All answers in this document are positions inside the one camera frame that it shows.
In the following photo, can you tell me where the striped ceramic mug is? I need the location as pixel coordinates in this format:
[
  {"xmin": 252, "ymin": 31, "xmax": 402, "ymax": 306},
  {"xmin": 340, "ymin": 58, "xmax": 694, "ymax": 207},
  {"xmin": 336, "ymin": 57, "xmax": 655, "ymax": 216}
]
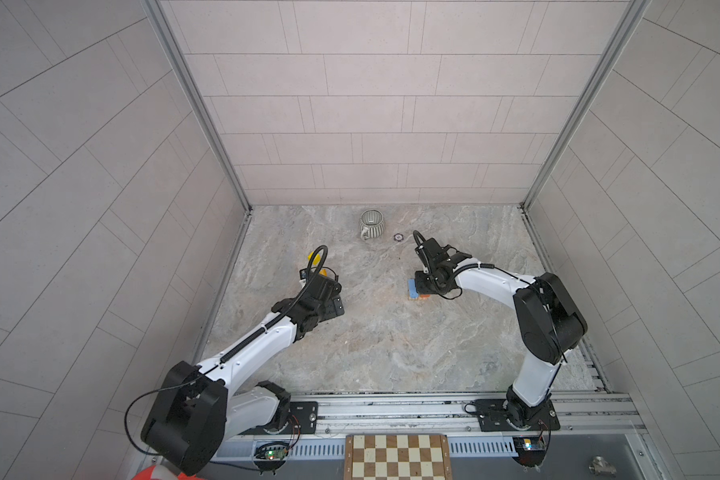
[{"xmin": 360, "ymin": 209, "xmax": 385, "ymax": 240}]

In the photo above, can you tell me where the left corner frame post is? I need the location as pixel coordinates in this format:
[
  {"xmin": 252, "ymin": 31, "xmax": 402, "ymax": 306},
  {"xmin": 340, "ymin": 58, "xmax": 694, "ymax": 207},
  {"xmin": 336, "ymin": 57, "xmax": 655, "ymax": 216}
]
[{"xmin": 142, "ymin": 0, "xmax": 252, "ymax": 212}]

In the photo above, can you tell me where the aluminium corner frame post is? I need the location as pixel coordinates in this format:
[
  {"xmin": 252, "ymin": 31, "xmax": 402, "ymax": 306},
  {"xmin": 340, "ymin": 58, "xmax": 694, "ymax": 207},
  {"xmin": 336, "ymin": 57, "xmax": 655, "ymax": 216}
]
[{"xmin": 520, "ymin": 0, "xmax": 652, "ymax": 210}]

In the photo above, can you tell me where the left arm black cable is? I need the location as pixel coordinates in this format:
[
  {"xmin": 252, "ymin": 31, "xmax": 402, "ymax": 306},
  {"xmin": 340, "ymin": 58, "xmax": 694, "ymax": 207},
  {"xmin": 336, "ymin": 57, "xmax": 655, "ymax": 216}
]
[{"xmin": 122, "ymin": 244, "xmax": 337, "ymax": 472}]

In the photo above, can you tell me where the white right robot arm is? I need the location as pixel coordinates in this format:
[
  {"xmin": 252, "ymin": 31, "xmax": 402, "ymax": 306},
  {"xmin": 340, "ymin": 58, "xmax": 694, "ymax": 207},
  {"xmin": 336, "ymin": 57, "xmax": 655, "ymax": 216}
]
[{"xmin": 409, "ymin": 230, "xmax": 588, "ymax": 430}]

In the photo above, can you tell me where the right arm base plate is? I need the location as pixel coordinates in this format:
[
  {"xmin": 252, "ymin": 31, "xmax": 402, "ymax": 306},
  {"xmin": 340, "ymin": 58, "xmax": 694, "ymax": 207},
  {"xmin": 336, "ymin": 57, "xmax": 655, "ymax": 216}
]
[{"xmin": 464, "ymin": 395, "xmax": 561, "ymax": 432}]

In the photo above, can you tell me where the chessboard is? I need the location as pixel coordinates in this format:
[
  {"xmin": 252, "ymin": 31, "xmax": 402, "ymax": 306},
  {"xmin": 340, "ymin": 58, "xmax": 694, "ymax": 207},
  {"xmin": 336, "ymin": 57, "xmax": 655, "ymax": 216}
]
[{"xmin": 343, "ymin": 434, "xmax": 453, "ymax": 480}]

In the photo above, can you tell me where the left controller board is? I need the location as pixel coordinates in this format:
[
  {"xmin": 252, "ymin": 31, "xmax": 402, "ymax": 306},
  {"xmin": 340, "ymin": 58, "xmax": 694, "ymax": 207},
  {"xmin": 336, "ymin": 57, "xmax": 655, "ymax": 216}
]
[{"xmin": 253, "ymin": 441, "xmax": 291, "ymax": 471}]

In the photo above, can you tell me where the controller board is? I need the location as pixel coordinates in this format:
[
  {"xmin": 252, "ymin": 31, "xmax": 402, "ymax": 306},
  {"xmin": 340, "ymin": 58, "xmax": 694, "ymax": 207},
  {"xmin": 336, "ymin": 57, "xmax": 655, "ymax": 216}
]
[
  {"xmin": 512, "ymin": 436, "xmax": 548, "ymax": 468},
  {"xmin": 253, "ymin": 441, "xmax": 291, "ymax": 471}
]

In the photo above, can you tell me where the red object at bottom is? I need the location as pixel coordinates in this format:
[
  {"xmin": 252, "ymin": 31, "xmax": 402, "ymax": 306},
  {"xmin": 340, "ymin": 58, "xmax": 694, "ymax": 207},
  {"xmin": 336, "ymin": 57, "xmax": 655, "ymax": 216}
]
[{"xmin": 132, "ymin": 465, "xmax": 188, "ymax": 480}]

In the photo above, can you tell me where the aluminium front rail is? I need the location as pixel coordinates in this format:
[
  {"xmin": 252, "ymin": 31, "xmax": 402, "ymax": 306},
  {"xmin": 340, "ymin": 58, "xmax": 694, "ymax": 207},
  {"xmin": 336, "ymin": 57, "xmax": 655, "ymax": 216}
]
[{"xmin": 291, "ymin": 391, "xmax": 647, "ymax": 439}]

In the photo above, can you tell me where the right controller board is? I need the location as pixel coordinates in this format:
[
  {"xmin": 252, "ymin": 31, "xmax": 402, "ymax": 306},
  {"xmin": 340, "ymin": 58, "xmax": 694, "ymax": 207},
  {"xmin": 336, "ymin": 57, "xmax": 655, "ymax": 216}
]
[{"xmin": 512, "ymin": 436, "xmax": 548, "ymax": 468}]

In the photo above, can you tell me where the light blue rectangular block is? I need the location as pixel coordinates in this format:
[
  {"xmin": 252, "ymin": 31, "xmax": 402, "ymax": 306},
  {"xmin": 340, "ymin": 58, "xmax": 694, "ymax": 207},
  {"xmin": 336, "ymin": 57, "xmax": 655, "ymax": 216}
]
[{"xmin": 407, "ymin": 279, "xmax": 419, "ymax": 300}]

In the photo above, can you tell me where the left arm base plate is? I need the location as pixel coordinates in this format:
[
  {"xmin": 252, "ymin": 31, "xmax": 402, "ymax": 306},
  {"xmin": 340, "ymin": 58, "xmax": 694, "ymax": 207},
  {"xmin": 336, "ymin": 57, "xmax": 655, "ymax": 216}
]
[{"xmin": 243, "ymin": 401, "xmax": 319, "ymax": 435}]

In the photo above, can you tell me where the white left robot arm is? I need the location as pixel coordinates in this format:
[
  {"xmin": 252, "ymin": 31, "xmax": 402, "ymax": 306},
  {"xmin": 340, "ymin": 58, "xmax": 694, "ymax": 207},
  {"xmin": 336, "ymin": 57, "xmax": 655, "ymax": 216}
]
[{"xmin": 140, "ymin": 273, "xmax": 344, "ymax": 475}]

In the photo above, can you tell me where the small metal object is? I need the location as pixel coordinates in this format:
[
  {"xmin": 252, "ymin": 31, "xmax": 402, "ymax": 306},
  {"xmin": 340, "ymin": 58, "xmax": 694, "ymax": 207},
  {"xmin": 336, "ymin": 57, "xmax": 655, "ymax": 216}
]
[{"xmin": 589, "ymin": 456, "xmax": 617, "ymax": 478}]

